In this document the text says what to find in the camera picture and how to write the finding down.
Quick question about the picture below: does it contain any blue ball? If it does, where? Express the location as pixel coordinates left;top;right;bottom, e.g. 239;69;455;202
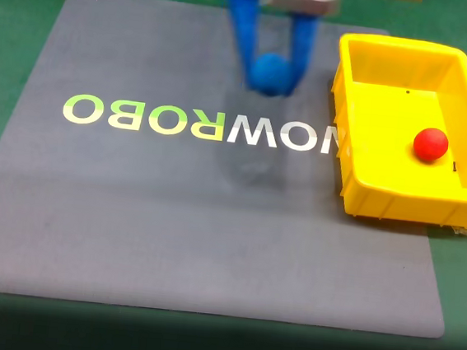
249;51;296;100

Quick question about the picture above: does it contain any yellow plastic bin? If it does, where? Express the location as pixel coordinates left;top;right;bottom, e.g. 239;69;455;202
319;30;467;230

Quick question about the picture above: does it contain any red ball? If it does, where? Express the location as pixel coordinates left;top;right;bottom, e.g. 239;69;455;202
411;125;451;164

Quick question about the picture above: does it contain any grey mat with lettering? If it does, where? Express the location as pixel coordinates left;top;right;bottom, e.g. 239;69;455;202
0;0;467;341

